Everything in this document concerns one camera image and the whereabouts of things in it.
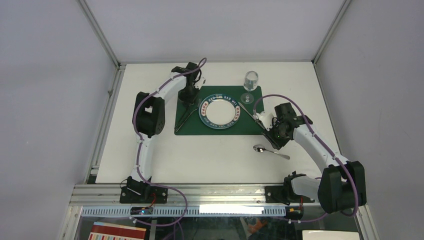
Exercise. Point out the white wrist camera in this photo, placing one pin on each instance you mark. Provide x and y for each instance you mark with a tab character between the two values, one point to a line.
199	83
265	119

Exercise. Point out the white box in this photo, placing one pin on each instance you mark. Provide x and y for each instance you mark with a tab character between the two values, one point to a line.
329	235

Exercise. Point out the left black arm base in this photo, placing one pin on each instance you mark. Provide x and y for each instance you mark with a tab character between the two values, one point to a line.
146	195

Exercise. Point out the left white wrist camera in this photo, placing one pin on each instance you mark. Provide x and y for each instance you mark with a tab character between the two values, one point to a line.
199	83

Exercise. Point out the red striped book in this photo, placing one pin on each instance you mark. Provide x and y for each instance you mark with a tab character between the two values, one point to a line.
111	231

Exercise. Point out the orange object under table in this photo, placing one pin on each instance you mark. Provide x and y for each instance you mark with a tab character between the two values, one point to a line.
256	225

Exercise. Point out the silver spoon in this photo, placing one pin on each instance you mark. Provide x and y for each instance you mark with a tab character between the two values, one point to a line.
261	149

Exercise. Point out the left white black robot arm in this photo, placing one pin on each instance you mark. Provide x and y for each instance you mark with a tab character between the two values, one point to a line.
149	118

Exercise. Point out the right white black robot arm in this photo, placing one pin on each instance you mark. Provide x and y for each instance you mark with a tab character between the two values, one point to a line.
342	184

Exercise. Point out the dark green placemat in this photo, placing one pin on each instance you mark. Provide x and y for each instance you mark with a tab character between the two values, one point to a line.
194	126

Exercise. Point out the aluminium frame rail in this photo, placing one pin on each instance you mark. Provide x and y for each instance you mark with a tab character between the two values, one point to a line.
196	194

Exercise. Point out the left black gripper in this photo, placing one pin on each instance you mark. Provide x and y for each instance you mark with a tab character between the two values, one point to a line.
188	100

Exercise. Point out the silver fork dark handle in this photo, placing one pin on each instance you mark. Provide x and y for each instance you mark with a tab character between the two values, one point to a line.
196	106

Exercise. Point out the clear drinking glass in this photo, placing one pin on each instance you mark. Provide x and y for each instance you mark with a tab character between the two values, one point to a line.
250	84

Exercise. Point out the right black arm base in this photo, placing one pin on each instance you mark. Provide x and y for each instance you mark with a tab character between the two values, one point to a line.
281	194

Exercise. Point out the white slotted cable duct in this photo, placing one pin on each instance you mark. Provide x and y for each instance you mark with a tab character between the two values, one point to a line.
204	210

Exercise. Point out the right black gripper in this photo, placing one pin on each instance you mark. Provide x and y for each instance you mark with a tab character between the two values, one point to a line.
280	143

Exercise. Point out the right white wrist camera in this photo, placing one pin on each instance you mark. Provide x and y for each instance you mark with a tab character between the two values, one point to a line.
265	119

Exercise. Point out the white plate teal rim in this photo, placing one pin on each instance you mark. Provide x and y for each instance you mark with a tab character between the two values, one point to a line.
219	111

